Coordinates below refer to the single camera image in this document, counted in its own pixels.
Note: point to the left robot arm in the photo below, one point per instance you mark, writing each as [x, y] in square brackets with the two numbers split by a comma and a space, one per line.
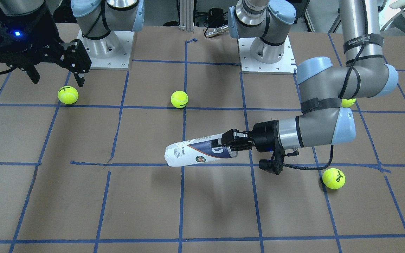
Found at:
[322, 87]

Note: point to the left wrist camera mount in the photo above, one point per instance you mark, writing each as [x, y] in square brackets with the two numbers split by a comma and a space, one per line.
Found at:
[276, 163]

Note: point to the tennis ball centre front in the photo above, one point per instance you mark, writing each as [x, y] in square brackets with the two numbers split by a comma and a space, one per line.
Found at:
[179, 99]

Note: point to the clear Wilson tennis ball can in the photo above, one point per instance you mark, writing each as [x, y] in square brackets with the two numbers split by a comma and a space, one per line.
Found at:
[196, 151]

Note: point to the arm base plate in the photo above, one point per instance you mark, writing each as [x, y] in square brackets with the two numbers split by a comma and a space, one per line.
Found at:
[249, 64]
[114, 58]

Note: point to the silver metal cylinder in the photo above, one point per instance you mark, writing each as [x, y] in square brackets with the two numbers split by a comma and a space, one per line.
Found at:
[216, 31]

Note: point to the tennis ball front corner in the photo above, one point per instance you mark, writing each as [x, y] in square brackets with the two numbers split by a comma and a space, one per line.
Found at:
[346, 103]

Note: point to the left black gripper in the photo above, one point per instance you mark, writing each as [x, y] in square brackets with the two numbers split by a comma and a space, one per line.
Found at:
[266, 135]

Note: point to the tennis ball near left gripper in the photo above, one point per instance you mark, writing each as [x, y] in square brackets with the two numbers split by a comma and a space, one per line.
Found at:
[333, 178]

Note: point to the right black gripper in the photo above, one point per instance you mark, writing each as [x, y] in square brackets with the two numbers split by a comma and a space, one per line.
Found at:
[49, 27]

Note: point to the aluminium frame post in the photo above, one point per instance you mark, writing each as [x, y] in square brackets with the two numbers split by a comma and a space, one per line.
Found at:
[186, 15]

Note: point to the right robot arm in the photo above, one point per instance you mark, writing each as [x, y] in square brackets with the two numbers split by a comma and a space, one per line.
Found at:
[97, 18]

